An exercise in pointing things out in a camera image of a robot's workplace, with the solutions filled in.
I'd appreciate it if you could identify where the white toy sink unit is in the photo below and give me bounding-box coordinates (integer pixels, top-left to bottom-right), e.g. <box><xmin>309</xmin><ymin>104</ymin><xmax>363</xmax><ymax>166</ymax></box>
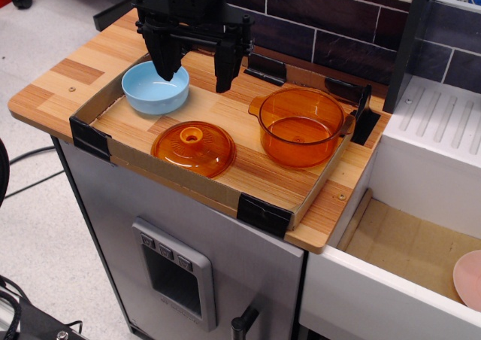
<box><xmin>299</xmin><ymin>77</ymin><xmax>480</xmax><ymax>339</ymax></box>

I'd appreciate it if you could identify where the black cabinet door handle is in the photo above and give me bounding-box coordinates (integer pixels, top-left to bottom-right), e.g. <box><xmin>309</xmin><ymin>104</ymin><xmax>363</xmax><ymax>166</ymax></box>
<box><xmin>231</xmin><ymin>306</ymin><xmax>259</xmax><ymax>340</ymax></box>

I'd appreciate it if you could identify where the light blue bowl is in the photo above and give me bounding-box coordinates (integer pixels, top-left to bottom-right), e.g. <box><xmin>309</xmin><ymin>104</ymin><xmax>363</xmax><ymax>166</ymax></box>
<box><xmin>121</xmin><ymin>61</ymin><xmax>189</xmax><ymax>115</ymax></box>

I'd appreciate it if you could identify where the orange transparent pot lid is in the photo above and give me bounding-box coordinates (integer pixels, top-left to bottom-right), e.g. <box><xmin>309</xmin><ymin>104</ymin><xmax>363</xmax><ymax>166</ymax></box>
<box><xmin>150</xmin><ymin>121</ymin><xmax>236</xmax><ymax>178</ymax></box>

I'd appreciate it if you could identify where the cardboard fence with black tape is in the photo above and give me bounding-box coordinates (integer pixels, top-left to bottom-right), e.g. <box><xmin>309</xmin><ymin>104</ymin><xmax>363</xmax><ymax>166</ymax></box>
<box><xmin>71</xmin><ymin>53</ymin><xmax>386</xmax><ymax>252</ymax></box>

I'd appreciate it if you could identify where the orange transparent pot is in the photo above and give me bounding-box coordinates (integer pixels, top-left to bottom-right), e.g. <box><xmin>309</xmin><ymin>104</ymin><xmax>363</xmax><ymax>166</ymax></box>
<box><xmin>249</xmin><ymin>88</ymin><xmax>355</xmax><ymax>168</ymax></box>

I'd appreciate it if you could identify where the black floor cable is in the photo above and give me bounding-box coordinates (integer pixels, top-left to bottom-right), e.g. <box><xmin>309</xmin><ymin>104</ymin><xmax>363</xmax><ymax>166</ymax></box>
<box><xmin>3</xmin><ymin>146</ymin><xmax>65</xmax><ymax>200</ymax></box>

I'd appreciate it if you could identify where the pink plate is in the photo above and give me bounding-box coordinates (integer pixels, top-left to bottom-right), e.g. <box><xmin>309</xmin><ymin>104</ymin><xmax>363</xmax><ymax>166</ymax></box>
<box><xmin>453</xmin><ymin>250</ymin><xmax>480</xmax><ymax>311</ymax></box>

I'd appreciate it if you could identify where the black equipment with cables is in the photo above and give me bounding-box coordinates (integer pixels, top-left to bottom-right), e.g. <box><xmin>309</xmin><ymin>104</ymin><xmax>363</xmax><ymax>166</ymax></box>
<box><xmin>1</xmin><ymin>276</ymin><xmax>86</xmax><ymax>340</ymax></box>

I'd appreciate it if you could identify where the dark shelf upright post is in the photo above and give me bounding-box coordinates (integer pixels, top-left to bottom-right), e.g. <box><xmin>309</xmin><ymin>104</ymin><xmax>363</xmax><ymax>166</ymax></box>
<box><xmin>383</xmin><ymin>0</ymin><xmax>431</xmax><ymax>114</ymax></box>

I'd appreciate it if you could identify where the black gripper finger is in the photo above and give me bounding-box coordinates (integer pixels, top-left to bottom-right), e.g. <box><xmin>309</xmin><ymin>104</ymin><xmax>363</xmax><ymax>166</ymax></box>
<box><xmin>214</xmin><ymin>40</ymin><xmax>243</xmax><ymax>93</ymax></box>
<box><xmin>142</xmin><ymin>23</ymin><xmax>181</xmax><ymax>81</ymax></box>

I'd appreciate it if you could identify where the grey toy dishwasher cabinet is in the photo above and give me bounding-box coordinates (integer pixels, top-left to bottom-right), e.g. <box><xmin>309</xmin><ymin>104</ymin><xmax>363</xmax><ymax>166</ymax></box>
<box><xmin>55</xmin><ymin>140</ymin><xmax>304</xmax><ymax>339</ymax></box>

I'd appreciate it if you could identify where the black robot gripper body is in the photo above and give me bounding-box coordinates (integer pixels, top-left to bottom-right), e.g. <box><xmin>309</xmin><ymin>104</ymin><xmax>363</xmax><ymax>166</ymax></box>
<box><xmin>132</xmin><ymin>0</ymin><xmax>254</xmax><ymax>56</ymax></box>

